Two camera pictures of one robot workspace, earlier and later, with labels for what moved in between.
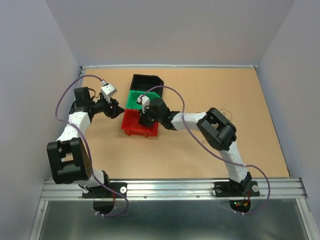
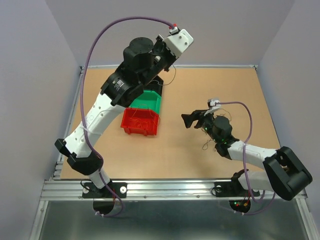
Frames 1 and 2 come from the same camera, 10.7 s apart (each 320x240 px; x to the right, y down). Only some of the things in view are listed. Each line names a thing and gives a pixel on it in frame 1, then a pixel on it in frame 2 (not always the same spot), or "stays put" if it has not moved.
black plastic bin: x=143 y=82 stays put
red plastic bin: x=131 y=125 stays put
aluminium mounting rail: x=179 y=189 stays put
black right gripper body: x=149 y=117 → x=206 y=122
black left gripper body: x=101 y=105 → x=163 y=57
